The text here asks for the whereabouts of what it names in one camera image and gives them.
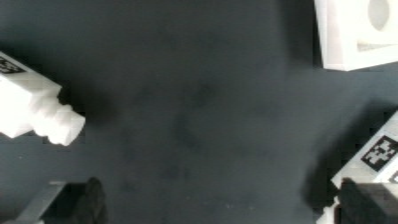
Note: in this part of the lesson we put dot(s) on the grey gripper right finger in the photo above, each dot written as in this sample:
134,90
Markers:
365,204

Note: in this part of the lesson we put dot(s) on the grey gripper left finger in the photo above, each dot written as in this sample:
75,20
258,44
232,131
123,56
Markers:
68,204

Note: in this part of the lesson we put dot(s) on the white leg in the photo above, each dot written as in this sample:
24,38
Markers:
31,109
372,167

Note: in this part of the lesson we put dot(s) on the white square table top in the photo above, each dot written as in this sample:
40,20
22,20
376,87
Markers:
358,32

